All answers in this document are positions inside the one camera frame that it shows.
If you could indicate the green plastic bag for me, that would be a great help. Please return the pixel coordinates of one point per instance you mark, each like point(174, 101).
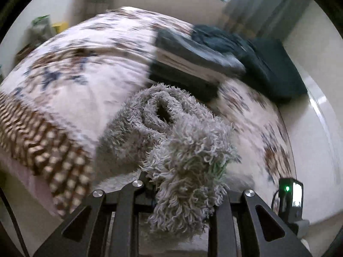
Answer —
point(40, 26)

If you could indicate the white headboard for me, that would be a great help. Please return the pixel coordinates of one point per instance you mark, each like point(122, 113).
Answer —
point(319, 112)

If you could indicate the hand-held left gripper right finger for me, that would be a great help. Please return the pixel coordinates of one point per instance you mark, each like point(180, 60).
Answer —
point(222, 225)

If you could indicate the yellow box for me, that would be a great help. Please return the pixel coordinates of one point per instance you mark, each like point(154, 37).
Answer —
point(59, 27)

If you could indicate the folded dark pants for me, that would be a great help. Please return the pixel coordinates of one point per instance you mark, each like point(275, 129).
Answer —
point(187, 84)

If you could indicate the folded blue jeans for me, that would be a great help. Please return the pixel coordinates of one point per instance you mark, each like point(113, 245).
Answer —
point(187, 48)

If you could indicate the bed with floral sheet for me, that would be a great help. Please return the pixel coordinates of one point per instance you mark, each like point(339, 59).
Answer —
point(80, 72)

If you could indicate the grey fluffy pants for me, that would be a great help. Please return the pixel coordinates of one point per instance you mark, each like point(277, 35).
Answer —
point(185, 160)

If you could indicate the dark green blanket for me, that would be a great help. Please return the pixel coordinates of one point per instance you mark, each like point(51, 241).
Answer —
point(222, 38)

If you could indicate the folded beige pants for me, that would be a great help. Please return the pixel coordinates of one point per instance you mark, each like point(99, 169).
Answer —
point(182, 65)

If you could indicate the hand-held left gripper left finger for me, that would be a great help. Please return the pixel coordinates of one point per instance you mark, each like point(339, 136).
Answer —
point(126, 206)

